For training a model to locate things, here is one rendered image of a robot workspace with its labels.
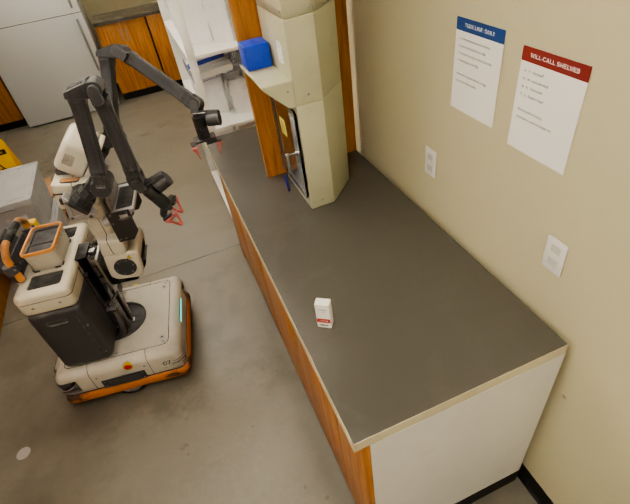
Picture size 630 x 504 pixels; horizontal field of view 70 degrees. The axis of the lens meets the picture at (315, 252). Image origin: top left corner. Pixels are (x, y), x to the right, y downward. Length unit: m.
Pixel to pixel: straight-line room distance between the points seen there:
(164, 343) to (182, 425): 0.43
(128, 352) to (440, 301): 1.68
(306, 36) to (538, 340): 1.24
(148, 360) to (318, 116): 1.53
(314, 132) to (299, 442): 1.45
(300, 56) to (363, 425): 1.23
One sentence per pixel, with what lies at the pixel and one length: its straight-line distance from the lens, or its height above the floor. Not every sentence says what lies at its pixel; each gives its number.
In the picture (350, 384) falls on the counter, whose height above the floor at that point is 0.94.
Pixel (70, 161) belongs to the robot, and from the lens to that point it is 2.10.
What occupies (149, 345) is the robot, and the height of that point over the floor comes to 0.28.
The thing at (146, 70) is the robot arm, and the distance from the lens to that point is 2.23.
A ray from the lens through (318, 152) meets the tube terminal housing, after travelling 1.87.
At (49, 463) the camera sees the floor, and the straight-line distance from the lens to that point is 2.81.
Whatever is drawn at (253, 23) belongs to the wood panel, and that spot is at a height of 1.64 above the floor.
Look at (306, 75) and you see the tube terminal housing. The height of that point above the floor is 1.51.
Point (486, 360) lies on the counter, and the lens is 1.43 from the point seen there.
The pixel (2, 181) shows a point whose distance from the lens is 3.95.
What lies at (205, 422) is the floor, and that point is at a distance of 2.52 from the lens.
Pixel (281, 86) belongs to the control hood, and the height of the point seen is 1.50.
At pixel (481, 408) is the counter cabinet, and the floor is 0.81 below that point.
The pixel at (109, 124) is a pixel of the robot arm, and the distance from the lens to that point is 1.85.
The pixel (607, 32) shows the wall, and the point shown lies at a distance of 1.19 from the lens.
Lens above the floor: 2.08
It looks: 40 degrees down
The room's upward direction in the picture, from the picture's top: 9 degrees counter-clockwise
